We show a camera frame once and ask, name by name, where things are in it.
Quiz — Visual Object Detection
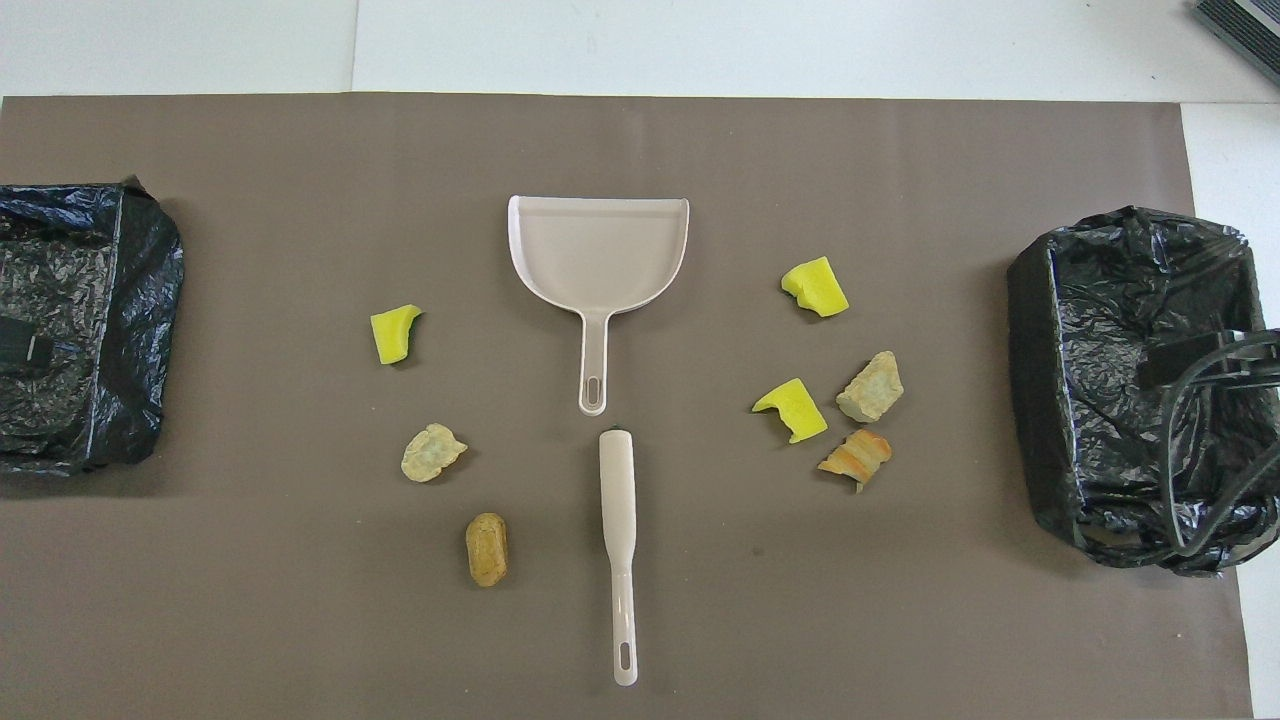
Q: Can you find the orange striped croissant piece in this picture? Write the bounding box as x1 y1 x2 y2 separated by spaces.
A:
817 429 893 493

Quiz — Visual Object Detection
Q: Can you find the brown paper table mat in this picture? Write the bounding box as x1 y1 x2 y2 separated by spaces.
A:
0 93 1253 720

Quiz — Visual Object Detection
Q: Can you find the brown bread roll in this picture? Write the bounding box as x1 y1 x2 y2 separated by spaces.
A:
465 512 509 588

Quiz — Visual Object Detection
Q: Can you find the pale striped foam chunk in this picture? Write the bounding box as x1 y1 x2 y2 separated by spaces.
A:
401 423 468 483
836 350 905 423

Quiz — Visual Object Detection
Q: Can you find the dark grey ridged device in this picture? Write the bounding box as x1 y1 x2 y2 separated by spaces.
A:
1192 0 1280 87

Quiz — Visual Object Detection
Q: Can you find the yellow sponge piece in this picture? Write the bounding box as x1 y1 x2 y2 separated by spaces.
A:
369 304 423 366
780 256 850 319
751 378 829 445

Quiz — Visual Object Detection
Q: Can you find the beige brush with black bristles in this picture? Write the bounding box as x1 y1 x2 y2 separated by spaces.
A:
598 428 639 687

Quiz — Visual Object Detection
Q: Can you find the bin lined with black bag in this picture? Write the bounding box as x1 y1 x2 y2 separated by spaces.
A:
1006 206 1280 578
0 176 186 475

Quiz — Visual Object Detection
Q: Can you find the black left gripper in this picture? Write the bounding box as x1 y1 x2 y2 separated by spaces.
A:
0 318 56 373

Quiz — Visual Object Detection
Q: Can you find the beige plastic dustpan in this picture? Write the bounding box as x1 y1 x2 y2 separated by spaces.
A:
507 194 691 417

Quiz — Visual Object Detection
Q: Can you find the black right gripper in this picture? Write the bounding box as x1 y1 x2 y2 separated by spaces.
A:
1138 332 1280 389

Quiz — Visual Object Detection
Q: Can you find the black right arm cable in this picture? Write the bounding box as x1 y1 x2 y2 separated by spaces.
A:
1165 335 1280 561

